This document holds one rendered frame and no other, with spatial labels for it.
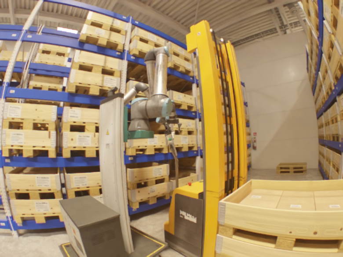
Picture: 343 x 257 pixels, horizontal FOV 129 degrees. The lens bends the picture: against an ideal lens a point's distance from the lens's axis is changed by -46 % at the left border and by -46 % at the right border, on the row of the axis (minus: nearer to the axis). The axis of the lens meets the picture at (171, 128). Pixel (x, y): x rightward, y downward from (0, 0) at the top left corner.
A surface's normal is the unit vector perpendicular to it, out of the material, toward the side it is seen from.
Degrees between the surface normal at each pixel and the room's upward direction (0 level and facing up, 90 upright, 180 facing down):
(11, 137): 90
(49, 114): 90
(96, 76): 90
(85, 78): 90
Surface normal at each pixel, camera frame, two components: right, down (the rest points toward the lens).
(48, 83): 0.68, -0.09
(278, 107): -0.74, -0.04
